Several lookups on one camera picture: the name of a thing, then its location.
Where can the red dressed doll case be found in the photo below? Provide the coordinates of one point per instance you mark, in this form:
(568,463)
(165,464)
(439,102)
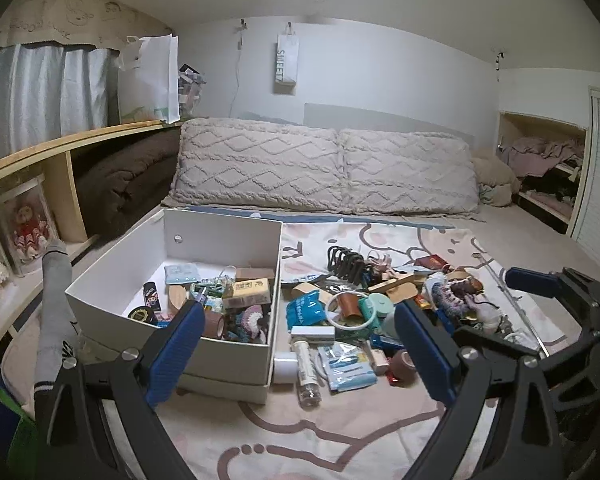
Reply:
(27,230)

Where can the clear bottle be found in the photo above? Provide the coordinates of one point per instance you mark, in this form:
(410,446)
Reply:
(306,375)

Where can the white curtain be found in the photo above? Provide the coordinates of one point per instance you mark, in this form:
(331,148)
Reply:
(40,95)

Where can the purple crochet piece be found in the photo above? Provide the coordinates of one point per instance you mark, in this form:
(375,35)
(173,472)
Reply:
(450,297)

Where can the black hair claw clip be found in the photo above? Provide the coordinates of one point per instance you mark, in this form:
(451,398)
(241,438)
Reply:
(342,265)

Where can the small red box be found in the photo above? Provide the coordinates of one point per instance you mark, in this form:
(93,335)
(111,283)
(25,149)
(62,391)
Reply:
(391,378)

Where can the white storage box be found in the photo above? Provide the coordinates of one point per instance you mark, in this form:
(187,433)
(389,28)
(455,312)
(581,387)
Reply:
(220,240)

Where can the small cardboard box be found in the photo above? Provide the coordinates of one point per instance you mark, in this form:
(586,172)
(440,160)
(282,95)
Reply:
(249,274)

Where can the wooden spoon-shaped piece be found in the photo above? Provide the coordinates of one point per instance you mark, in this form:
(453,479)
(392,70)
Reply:
(176,300)

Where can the green and blue bag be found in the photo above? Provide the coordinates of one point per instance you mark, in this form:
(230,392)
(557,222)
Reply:
(2,425)

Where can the brown leather cup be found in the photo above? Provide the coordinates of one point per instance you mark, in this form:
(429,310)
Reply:
(351,306)

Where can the tan carton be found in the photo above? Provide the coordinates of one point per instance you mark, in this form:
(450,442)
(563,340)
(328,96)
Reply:
(247,292)

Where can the grey headboard panel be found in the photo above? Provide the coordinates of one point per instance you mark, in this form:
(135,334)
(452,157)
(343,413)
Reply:
(380,117)

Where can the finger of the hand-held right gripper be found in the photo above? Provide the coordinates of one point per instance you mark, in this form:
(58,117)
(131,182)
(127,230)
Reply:
(510,342)
(530,281)

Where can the beige textured pillow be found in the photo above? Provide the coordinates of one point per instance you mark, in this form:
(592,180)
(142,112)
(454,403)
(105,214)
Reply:
(405,175)
(260,165)

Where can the brown blanket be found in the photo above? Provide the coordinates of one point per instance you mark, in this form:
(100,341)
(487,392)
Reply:
(125,175)

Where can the clear gift bag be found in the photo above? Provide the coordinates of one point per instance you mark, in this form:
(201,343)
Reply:
(190,90)

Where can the black round tin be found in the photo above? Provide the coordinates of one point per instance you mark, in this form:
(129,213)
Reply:
(142,316)

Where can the brown tape roll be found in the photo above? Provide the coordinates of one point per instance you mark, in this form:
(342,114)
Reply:
(405,366)
(212,325)

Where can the white rectangular box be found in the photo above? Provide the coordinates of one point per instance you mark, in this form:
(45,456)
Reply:
(312,335)

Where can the person's socked foot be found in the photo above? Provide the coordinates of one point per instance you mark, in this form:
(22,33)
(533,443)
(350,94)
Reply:
(55,310)

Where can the pink clothes pile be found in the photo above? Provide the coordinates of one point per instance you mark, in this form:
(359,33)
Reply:
(545,152)

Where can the large white paper bag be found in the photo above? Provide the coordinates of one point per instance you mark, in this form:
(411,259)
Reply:
(147,80)

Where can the blue and clear packet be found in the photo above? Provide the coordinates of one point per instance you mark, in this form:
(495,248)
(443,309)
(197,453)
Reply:
(347,367)

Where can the printed valance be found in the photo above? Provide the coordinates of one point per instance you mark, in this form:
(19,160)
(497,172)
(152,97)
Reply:
(70,12)

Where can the dark red booklet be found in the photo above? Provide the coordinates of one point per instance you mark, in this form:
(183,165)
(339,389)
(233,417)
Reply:
(432,263)

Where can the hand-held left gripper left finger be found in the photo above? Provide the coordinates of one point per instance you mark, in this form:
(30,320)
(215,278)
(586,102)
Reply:
(180,350)

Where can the wooden strip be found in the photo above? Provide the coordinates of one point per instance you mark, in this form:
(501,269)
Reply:
(392,282)

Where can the mint green round container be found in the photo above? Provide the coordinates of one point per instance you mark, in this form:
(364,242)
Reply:
(375,307)

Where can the narrow hanging paper bag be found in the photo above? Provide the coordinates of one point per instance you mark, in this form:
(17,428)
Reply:
(286,62)

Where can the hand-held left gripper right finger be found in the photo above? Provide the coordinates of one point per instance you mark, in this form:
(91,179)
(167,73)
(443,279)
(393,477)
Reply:
(425,355)

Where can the light blue packet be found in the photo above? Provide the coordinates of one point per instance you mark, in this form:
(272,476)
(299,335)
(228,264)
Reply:
(182,275)

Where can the blue tissue packet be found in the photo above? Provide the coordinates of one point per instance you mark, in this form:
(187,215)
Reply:
(307,312)

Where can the wooden shelf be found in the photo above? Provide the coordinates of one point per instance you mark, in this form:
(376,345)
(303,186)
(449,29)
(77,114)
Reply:
(55,147)

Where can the pink crochet coaster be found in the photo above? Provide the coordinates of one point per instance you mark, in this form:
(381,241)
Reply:
(247,325)

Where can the chrome rod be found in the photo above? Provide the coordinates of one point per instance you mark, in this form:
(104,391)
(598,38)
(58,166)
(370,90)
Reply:
(510,305)

